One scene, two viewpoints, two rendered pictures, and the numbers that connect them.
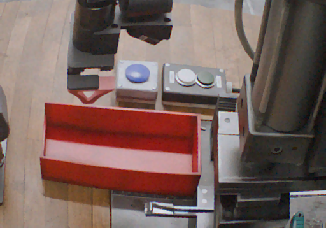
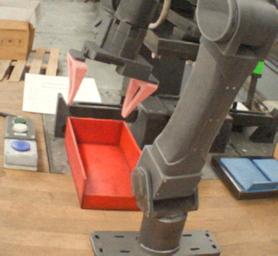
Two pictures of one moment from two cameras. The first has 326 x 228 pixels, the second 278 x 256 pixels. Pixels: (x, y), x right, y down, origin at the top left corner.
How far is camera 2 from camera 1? 1.32 m
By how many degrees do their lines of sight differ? 81
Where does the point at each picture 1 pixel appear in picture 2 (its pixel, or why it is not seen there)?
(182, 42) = not seen: outside the picture
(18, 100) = (57, 228)
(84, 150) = (102, 186)
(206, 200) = (158, 110)
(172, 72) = (15, 133)
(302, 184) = not seen: hidden behind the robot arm
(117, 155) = (97, 170)
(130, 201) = not seen: hidden behind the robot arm
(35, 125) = (85, 215)
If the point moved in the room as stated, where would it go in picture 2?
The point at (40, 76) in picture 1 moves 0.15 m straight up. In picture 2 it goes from (17, 211) to (19, 126)
